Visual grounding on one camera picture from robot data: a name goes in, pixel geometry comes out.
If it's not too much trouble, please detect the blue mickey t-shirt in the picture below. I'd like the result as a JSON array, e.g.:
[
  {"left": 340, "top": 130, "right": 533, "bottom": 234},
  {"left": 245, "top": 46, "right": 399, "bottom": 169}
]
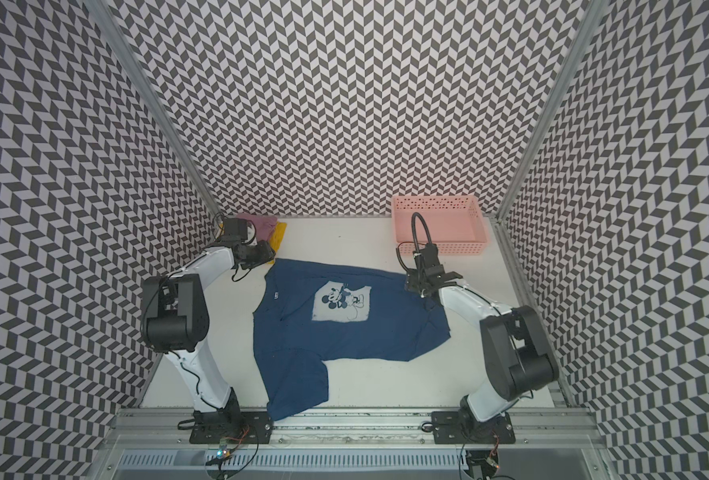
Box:
[{"left": 254, "top": 259, "right": 451, "bottom": 421}]

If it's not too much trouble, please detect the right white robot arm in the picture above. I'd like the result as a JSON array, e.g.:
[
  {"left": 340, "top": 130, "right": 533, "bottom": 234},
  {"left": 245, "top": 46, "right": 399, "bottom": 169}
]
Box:
[{"left": 403, "top": 242, "right": 560, "bottom": 424}]

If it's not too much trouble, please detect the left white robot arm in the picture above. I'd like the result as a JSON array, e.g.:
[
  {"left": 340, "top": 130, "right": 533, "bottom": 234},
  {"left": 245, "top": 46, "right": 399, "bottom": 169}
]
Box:
[{"left": 140, "top": 214, "right": 284, "bottom": 429}]

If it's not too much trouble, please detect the folded yellow t-shirt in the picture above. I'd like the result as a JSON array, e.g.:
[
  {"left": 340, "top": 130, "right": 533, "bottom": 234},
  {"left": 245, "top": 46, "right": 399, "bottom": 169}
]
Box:
[{"left": 268, "top": 222, "right": 288, "bottom": 258}]

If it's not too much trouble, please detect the folded pink t-shirt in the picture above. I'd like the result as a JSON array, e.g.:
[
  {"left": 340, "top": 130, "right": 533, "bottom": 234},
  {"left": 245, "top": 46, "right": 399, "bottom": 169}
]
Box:
[{"left": 236, "top": 213, "right": 278, "bottom": 241}]

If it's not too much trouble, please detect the pink plastic basket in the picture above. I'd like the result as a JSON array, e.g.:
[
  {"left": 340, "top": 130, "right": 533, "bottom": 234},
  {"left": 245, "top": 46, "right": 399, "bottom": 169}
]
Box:
[{"left": 391, "top": 195, "right": 490, "bottom": 256}]

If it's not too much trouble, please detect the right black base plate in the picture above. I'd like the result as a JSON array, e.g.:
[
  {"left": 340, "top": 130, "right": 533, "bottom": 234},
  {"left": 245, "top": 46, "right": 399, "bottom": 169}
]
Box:
[{"left": 431, "top": 409, "right": 516, "bottom": 445}]

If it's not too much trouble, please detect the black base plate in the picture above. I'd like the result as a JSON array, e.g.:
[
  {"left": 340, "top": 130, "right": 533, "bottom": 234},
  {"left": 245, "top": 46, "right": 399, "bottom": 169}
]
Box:
[
  {"left": 190, "top": 411, "right": 274, "bottom": 445},
  {"left": 431, "top": 409, "right": 516, "bottom": 445}
]

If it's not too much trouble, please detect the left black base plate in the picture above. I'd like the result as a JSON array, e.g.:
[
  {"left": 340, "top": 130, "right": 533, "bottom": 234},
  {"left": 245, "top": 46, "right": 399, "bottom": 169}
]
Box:
[{"left": 190, "top": 411, "right": 274, "bottom": 445}]

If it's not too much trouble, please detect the aluminium front rail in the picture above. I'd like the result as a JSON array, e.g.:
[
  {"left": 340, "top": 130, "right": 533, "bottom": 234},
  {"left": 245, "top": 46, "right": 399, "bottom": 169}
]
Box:
[{"left": 88, "top": 407, "right": 617, "bottom": 479}]

